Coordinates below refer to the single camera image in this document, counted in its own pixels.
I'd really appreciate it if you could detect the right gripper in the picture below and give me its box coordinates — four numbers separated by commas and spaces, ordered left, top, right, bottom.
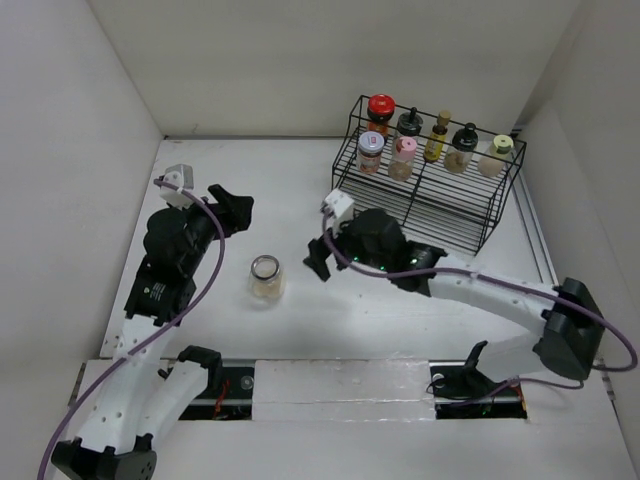
304, 211, 391, 280

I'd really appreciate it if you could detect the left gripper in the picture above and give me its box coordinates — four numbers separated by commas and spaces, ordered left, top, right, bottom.
170, 185, 251, 275

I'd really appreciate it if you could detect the wide glass jar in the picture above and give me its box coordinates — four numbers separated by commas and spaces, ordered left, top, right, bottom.
249, 255, 286, 300

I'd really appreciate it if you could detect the silver lid spice jar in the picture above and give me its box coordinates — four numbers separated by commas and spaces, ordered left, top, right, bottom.
357, 131, 385, 174

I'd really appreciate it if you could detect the pink cap spice bottle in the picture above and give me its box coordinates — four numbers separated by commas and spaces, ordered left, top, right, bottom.
388, 136, 417, 182

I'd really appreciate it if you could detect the yellow oil bottle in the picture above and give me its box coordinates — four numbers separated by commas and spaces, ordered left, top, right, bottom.
423, 110, 451, 163

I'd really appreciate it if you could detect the black cap seasoning jar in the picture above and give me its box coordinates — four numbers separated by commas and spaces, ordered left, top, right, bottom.
396, 107, 423, 137

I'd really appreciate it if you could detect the red cap sauce bottle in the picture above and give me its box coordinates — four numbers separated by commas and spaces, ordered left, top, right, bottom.
367, 94, 396, 138

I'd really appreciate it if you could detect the black pump cap spice jar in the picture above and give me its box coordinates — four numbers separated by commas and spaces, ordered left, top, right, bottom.
444, 122, 479, 174

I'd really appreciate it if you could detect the yellow cap spice bottle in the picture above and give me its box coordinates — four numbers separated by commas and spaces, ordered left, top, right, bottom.
477, 134, 514, 178

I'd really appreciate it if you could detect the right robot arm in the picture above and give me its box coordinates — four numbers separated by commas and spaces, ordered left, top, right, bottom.
194, 191, 553, 394

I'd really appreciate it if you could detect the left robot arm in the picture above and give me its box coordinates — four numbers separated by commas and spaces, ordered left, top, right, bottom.
50, 185, 254, 479

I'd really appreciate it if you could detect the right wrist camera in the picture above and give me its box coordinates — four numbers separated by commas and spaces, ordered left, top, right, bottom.
320, 189, 355, 223

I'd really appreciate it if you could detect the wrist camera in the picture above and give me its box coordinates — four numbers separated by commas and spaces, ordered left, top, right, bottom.
320, 189, 355, 223
155, 164, 194, 209

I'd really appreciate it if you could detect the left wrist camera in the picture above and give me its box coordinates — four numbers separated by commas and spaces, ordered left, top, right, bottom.
155, 164, 194, 209

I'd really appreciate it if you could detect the black wire rack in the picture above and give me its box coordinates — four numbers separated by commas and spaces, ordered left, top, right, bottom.
331, 95, 527, 255

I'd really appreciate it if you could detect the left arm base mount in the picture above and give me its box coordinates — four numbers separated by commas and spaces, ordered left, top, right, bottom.
179, 363, 255, 421

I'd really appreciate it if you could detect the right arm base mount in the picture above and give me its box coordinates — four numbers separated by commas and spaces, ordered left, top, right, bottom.
425, 341, 527, 420

